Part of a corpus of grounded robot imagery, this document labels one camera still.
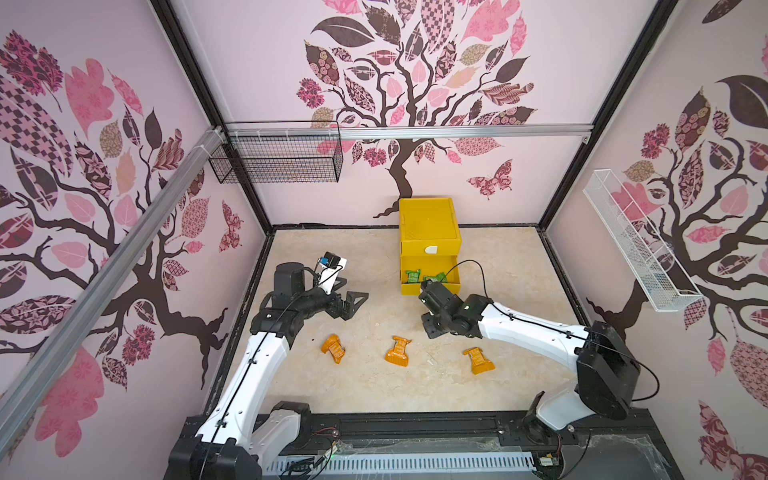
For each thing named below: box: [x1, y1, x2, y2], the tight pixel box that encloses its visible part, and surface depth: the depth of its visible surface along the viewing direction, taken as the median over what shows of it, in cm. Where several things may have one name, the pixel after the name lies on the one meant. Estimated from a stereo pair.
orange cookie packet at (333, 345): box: [321, 334, 346, 364], surface depth 89 cm
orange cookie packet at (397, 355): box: [384, 335, 412, 367], surface depth 89 cm
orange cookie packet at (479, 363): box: [463, 347, 496, 375], surface depth 87 cm
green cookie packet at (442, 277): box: [424, 272, 448, 283], surface depth 96 cm
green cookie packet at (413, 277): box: [406, 269, 421, 283], surface depth 97 cm
